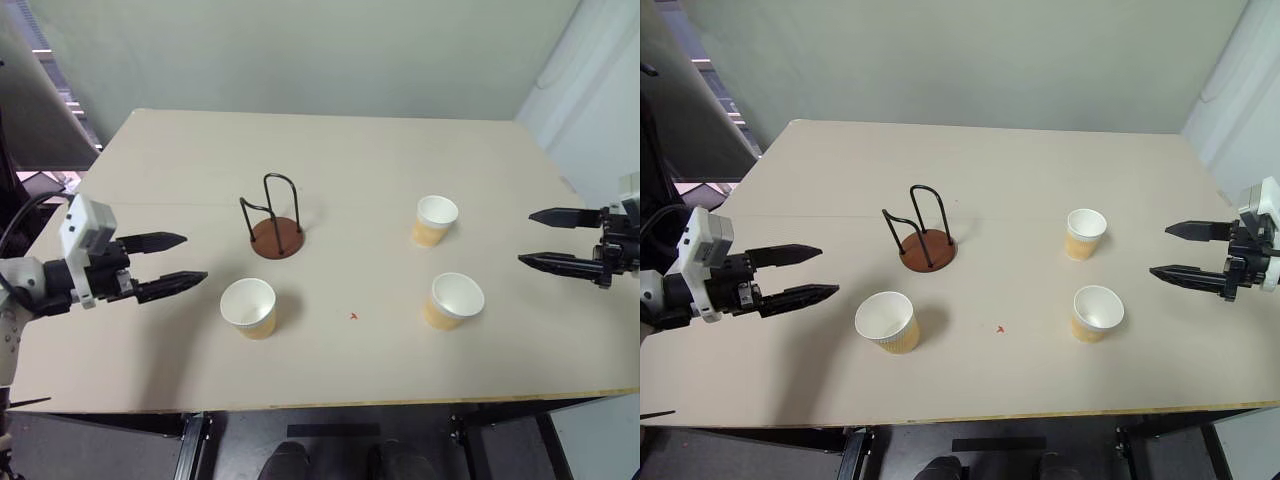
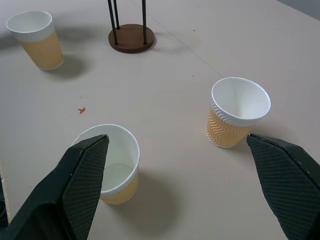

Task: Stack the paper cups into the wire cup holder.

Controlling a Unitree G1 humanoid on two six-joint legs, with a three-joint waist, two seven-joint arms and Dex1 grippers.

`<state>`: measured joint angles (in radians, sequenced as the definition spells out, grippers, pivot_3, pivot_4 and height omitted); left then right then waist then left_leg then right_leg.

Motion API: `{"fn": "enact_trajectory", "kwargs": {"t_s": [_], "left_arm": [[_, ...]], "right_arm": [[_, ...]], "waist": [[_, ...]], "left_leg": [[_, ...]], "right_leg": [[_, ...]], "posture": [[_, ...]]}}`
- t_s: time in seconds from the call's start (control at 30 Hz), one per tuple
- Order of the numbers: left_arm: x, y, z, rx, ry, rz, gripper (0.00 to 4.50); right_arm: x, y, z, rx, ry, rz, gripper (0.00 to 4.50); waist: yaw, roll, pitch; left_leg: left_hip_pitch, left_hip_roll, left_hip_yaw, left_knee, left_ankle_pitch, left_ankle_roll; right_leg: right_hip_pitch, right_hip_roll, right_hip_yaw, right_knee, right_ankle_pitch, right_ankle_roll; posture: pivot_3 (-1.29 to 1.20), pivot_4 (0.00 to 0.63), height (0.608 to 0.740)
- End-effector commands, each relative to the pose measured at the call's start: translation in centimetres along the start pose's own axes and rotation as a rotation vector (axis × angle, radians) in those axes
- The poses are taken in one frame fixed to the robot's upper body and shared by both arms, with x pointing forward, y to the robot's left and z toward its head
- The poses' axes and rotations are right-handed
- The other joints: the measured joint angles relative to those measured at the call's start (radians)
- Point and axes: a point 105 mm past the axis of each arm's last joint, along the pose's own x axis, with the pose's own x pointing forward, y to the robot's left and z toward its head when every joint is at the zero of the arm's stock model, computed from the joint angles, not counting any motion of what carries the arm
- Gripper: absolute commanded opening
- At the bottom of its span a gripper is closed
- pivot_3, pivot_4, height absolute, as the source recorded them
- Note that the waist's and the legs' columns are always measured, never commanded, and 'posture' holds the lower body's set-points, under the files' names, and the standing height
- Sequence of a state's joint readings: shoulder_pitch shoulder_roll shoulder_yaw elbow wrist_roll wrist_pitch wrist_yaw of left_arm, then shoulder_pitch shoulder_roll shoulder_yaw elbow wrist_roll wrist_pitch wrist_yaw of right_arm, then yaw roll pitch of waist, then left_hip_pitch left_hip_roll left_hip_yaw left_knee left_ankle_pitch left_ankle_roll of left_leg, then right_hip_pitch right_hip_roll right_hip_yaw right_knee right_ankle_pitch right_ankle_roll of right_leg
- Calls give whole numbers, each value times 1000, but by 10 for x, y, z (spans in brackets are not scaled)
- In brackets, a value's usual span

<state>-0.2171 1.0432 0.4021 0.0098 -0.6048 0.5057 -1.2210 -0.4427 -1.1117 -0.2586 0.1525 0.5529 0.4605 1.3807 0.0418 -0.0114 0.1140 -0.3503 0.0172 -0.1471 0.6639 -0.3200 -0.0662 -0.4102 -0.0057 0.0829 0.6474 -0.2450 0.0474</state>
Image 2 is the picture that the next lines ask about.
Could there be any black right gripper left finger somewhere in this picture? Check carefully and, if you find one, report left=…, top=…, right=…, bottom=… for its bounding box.
left=0, top=134, right=110, bottom=240

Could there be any brown round stand with rods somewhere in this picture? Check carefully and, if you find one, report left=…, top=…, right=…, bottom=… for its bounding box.
left=107, top=0, right=155, bottom=54

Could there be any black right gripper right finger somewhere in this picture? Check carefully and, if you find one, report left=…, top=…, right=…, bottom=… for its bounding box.
left=246, top=133, right=320, bottom=240

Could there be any orange ripple paper cup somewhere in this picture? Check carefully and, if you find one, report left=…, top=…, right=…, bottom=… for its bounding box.
left=6, top=10, right=64, bottom=71
left=205, top=76, right=272, bottom=149
left=71, top=124, right=141, bottom=206

